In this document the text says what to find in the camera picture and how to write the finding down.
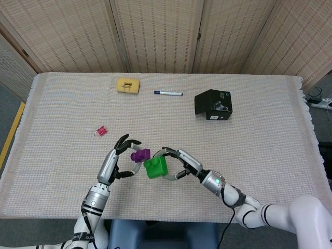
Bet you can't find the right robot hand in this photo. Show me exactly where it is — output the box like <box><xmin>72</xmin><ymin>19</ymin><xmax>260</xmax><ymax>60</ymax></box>
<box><xmin>155</xmin><ymin>147</ymin><xmax>204</xmax><ymax>182</ymax></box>

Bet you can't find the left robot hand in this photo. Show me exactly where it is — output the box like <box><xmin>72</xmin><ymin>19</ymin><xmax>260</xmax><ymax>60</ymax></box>
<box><xmin>96</xmin><ymin>133</ymin><xmax>142</xmax><ymax>186</ymax></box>

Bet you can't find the green building block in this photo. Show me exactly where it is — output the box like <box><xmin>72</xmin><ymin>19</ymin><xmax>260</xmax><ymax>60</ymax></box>
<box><xmin>143</xmin><ymin>155</ymin><xmax>170</xmax><ymax>179</ymax></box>

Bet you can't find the purple building block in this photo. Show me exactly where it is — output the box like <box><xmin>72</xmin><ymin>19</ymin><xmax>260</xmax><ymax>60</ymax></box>
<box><xmin>130</xmin><ymin>148</ymin><xmax>151</xmax><ymax>163</ymax></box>

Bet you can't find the blue robot base seat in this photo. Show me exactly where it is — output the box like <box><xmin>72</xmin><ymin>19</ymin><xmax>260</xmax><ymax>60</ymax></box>
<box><xmin>107</xmin><ymin>219</ymin><xmax>219</xmax><ymax>249</ymax></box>

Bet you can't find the small red wrapped object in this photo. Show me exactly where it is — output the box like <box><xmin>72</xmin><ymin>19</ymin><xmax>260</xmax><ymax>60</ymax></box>
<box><xmin>93</xmin><ymin>125</ymin><xmax>108</xmax><ymax>137</ymax></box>

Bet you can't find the white woven tablecloth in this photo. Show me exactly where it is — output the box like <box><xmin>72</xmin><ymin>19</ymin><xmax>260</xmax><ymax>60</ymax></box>
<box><xmin>0</xmin><ymin>72</ymin><xmax>324</xmax><ymax>224</ymax></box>

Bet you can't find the black cardboard box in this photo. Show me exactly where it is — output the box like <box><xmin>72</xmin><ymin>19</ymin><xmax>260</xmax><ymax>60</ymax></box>
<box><xmin>194</xmin><ymin>89</ymin><xmax>233</xmax><ymax>121</ymax></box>

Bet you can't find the white marker with blue cap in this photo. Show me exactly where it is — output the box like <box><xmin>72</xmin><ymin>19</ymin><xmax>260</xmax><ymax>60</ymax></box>
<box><xmin>154</xmin><ymin>90</ymin><xmax>184</xmax><ymax>96</ymax></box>

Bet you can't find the yellow sponge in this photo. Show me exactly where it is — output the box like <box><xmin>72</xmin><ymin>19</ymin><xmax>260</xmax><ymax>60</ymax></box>
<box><xmin>115</xmin><ymin>77</ymin><xmax>141</xmax><ymax>94</ymax></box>

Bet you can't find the woven folding screen panel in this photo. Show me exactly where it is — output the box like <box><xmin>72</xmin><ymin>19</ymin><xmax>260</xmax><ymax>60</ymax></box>
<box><xmin>110</xmin><ymin>0</ymin><xmax>208</xmax><ymax>74</ymax></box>
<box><xmin>193</xmin><ymin>0</ymin><xmax>286</xmax><ymax>75</ymax></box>
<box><xmin>0</xmin><ymin>33</ymin><xmax>34</xmax><ymax>102</ymax></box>
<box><xmin>243</xmin><ymin>0</ymin><xmax>332</xmax><ymax>91</ymax></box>
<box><xmin>0</xmin><ymin>0</ymin><xmax>128</xmax><ymax>74</ymax></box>

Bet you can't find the white power strip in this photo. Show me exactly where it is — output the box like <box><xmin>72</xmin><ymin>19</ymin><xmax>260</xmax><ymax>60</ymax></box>
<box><xmin>310</xmin><ymin>98</ymin><xmax>332</xmax><ymax>109</ymax></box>

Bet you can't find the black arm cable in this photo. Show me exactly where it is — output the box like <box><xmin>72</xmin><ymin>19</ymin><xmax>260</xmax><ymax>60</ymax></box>
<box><xmin>216</xmin><ymin>181</ymin><xmax>237</xmax><ymax>249</ymax></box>

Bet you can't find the black floor cable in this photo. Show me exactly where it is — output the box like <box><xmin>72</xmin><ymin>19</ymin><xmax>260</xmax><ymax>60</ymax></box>
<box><xmin>307</xmin><ymin>87</ymin><xmax>324</xmax><ymax>102</ymax></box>

